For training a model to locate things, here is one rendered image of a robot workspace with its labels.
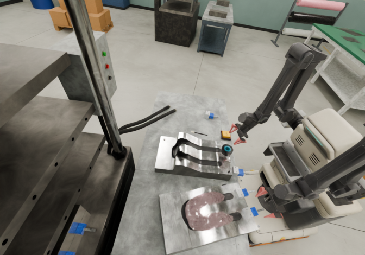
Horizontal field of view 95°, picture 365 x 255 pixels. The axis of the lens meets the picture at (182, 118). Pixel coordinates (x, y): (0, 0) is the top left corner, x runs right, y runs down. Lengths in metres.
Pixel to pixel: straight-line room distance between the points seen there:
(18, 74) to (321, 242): 2.56
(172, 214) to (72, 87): 0.85
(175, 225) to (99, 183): 0.54
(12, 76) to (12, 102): 0.11
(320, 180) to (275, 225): 1.11
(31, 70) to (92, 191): 0.76
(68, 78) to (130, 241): 0.89
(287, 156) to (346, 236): 1.55
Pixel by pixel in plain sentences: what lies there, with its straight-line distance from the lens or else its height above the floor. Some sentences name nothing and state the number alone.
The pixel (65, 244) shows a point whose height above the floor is 0.93.
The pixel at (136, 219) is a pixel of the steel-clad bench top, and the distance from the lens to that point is 1.10.
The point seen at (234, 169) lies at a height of 0.85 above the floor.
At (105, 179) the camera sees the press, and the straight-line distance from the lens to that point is 1.23.
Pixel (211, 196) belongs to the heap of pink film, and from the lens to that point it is 1.03.
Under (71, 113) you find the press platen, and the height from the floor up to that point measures 1.29.
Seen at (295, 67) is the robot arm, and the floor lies 1.55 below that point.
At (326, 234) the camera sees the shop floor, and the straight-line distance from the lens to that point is 2.52.
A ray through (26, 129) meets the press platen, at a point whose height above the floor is 1.29.
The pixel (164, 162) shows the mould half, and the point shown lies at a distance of 1.15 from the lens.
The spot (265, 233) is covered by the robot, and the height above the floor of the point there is 0.28.
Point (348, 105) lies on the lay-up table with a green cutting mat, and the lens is 4.02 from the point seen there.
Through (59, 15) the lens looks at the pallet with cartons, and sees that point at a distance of 5.61.
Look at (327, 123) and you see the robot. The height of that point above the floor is 1.35.
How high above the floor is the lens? 1.87
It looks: 46 degrees down
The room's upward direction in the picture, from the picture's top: 9 degrees clockwise
